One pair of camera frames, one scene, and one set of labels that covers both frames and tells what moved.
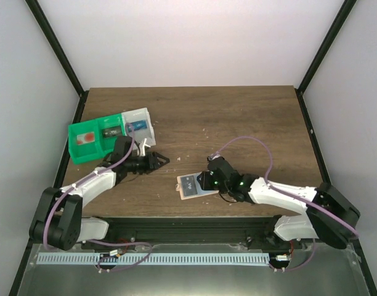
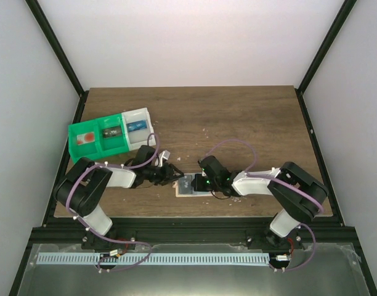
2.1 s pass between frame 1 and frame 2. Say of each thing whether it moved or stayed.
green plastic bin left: stayed
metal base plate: stayed
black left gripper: moved
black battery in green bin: stayed
